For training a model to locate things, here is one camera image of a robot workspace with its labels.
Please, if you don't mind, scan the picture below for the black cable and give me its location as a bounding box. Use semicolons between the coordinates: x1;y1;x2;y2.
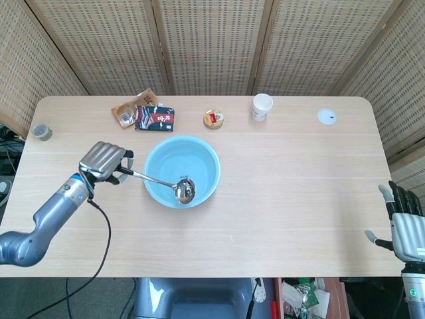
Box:
19;195;137;319

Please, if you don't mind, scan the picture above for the brown box of clutter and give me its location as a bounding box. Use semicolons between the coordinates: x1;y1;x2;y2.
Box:
270;277;350;319

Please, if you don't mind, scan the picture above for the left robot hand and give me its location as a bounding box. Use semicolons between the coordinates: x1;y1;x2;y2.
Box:
78;141;135;185

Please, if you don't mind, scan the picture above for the brown snack packet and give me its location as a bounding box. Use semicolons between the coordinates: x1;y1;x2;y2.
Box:
111;88;157;130

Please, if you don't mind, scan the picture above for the woven bamboo folding screen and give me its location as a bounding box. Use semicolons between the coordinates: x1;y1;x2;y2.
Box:
0;0;425;200

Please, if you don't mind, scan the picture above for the metal ladle with black handle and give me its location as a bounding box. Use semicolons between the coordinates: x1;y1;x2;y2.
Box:
116;165;197;205

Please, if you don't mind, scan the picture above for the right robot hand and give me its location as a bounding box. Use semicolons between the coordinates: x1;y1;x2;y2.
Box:
365;180;425;265

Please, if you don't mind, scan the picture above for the white paper cup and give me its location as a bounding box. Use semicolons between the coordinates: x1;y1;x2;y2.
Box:
251;93;274;122

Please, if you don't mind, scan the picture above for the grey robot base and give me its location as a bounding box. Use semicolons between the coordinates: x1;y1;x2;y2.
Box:
131;277;266;319

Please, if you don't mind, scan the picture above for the round tin with red label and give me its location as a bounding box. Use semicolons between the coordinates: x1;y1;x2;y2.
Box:
203;109;225;129

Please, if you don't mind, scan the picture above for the dark red snack packet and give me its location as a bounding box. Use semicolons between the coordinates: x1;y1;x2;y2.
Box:
134;104;177;132

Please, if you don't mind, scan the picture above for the light blue bowl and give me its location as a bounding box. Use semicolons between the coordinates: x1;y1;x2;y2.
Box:
143;135;222;209

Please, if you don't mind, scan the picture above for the white round cable grommet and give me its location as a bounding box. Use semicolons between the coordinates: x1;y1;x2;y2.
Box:
317;108;338;126

